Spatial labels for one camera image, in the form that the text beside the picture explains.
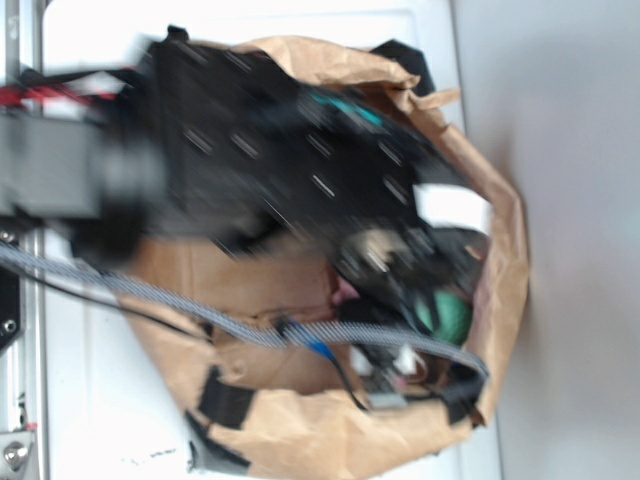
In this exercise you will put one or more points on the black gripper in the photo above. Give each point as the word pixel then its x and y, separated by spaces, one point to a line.
pixel 250 150

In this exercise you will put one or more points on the black white-padded gripper finger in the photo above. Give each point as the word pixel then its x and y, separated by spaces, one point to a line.
pixel 452 206

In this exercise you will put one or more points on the green foam ball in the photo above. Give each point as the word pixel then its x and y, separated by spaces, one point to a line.
pixel 454 317

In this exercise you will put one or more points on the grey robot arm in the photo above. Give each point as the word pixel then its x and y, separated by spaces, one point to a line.
pixel 86 163

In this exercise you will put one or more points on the pink plush bunny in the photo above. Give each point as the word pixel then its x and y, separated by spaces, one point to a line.
pixel 344 292

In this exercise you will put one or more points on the brown paper bag bin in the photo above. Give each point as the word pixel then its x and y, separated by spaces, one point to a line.
pixel 283 411

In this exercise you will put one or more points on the white plastic tray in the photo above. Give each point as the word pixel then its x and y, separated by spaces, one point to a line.
pixel 110 414

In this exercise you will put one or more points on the silver aluminium frame rail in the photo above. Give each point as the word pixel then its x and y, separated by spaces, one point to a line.
pixel 24 396

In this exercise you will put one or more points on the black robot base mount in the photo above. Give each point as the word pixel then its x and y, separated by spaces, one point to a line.
pixel 11 309

